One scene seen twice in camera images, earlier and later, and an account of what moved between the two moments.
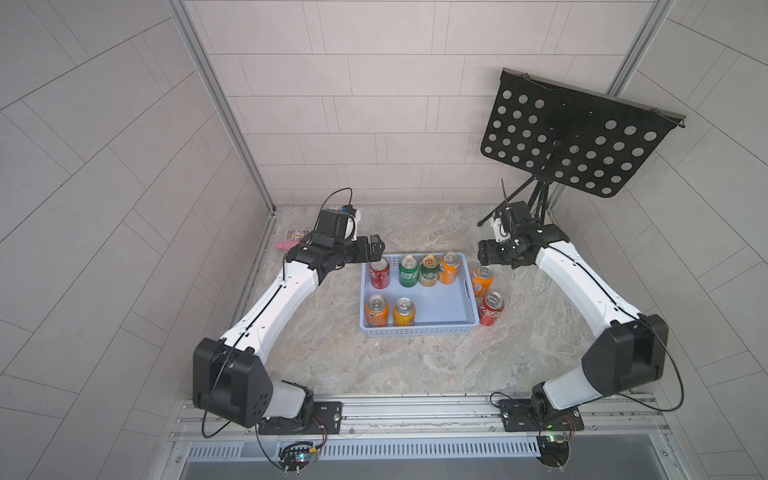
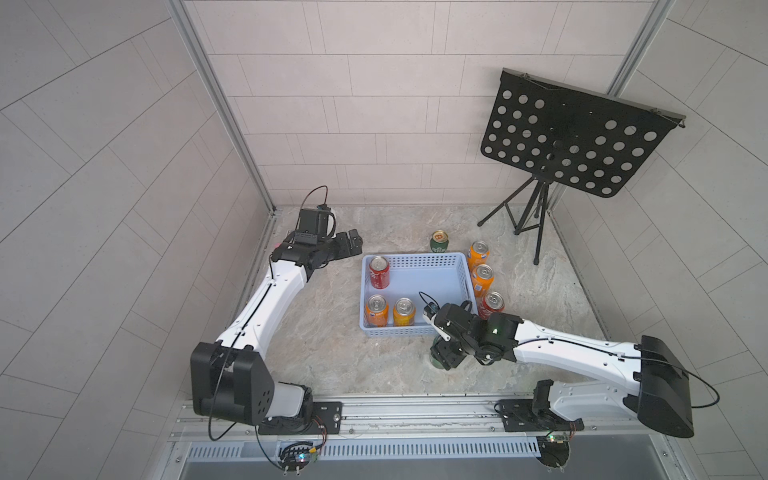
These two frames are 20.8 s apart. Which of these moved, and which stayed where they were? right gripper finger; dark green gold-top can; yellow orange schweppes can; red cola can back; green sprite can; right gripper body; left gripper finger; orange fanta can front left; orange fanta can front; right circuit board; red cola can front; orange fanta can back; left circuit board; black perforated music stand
Moved: orange fanta can back; dark green gold-top can; right gripper finger; right gripper body; green sprite can; left gripper finger
Stayed: orange fanta can front; left circuit board; orange fanta can front left; right circuit board; yellow orange schweppes can; red cola can back; black perforated music stand; red cola can front
